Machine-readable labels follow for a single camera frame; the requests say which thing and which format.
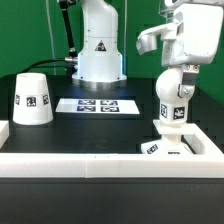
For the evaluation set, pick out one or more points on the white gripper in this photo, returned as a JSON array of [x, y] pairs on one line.
[[197, 37]]

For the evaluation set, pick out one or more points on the white lamp bulb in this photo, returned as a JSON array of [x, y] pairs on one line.
[[174, 97]]

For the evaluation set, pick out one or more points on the white lamp base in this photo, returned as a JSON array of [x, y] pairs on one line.
[[170, 142]]

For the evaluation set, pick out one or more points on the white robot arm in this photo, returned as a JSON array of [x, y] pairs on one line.
[[99, 62]]

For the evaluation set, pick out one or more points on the white lamp shade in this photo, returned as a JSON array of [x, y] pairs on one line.
[[32, 104]]

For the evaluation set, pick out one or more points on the white marker sheet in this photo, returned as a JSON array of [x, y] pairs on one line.
[[97, 106]]

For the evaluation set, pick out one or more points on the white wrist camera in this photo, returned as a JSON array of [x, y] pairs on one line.
[[147, 39]]

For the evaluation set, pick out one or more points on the white fence frame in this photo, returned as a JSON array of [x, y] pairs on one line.
[[206, 162]]

